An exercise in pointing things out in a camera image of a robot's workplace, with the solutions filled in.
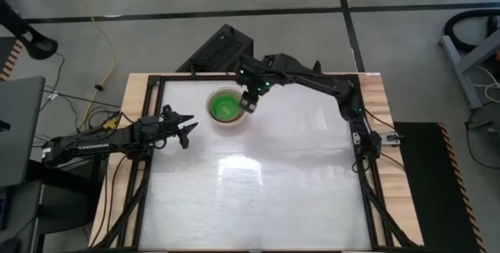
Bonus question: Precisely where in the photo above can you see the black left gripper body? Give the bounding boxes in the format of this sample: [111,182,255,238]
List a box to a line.
[134,112,181,148]

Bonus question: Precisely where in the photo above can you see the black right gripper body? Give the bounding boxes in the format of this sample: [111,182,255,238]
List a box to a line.
[233,56,275,97]

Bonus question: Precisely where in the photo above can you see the green plastic bowl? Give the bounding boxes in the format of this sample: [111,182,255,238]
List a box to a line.
[210,91,245,123]

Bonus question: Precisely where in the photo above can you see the large white bowl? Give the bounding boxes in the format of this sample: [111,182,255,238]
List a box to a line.
[205,85,250,128]

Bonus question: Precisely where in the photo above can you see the black computer case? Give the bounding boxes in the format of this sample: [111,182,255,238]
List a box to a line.
[175,23,255,76]

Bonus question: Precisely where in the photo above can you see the grey laptop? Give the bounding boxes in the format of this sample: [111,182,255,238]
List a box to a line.
[0,76,47,188]

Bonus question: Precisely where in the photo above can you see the silver table clamp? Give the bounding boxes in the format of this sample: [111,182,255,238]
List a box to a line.
[384,130,406,145]

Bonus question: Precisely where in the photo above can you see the person's shoe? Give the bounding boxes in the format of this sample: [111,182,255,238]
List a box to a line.
[15,30,59,61]

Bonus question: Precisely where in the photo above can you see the black hazard striped mat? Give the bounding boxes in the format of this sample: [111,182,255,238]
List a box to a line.
[391,121,486,253]

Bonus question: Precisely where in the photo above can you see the grey metal stand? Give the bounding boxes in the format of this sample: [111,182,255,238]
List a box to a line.
[438,29,500,110]

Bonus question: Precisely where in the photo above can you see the black aluminium table frame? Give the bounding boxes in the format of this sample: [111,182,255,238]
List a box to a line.
[88,73,423,252]

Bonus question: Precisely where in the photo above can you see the yellow cable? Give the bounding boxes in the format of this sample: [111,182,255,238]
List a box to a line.
[58,0,117,129]

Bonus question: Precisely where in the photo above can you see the black vacuum hose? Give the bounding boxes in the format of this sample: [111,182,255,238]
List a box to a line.
[444,8,500,53]

